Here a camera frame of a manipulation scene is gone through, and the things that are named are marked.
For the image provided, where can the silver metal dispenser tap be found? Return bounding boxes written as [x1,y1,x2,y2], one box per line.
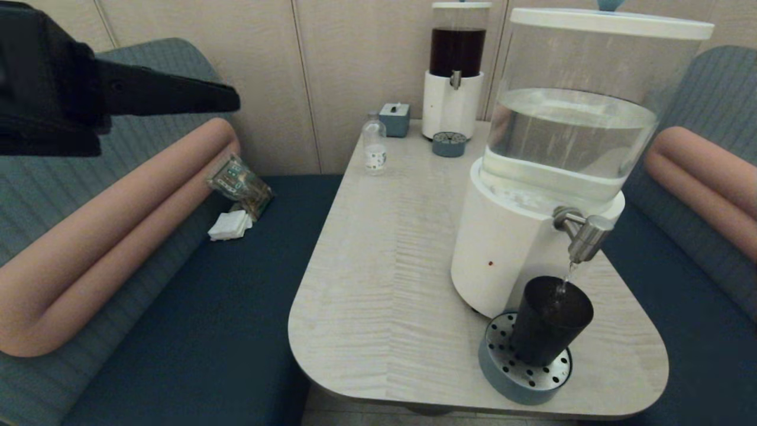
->
[553,206,616,265]

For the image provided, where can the black tapered cup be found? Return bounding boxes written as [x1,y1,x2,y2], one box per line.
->
[510,276,594,368]

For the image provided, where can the long pink bolster cushion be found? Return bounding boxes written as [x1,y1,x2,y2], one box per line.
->
[0,117,241,358]

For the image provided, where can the white folded napkins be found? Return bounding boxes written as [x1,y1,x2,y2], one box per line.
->
[207,209,254,242]

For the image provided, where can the teal bench with snack packet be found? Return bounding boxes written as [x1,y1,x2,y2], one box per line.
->
[0,38,344,426]

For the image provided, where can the small clear plastic bottle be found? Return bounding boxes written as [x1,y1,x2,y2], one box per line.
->
[362,111,388,176]

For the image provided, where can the blue-grey napkin box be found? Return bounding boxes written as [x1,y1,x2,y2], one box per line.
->
[378,102,411,138]

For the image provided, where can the small dark drink dispenser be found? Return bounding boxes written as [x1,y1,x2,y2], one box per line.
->
[422,0,493,141]

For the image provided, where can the small blue-grey drip tray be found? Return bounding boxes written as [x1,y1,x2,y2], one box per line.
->
[432,131,467,158]

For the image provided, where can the large white water dispenser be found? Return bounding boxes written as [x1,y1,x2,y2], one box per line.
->
[451,7,715,321]

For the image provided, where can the large blue-grey perforated drip tray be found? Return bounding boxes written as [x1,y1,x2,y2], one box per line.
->
[478,312,573,406]

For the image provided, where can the teal bench beside water dispenser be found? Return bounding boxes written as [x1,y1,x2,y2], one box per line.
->
[603,44,757,426]

